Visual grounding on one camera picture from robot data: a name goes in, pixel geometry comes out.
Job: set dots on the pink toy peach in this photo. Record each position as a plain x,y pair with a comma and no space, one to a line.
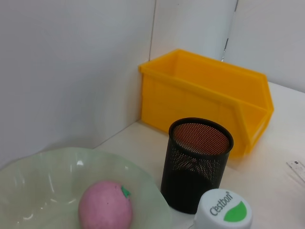
102,207

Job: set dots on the clear water bottle green label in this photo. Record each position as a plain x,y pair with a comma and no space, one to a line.
221,210

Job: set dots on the black mesh pen holder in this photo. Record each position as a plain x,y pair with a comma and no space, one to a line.
188,181

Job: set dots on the green glass fruit plate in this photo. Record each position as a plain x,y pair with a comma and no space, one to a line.
43,181

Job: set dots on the transparent plastic ruler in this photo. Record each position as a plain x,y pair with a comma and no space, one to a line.
297,168

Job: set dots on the yellow plastic bin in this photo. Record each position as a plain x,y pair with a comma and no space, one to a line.
186,102

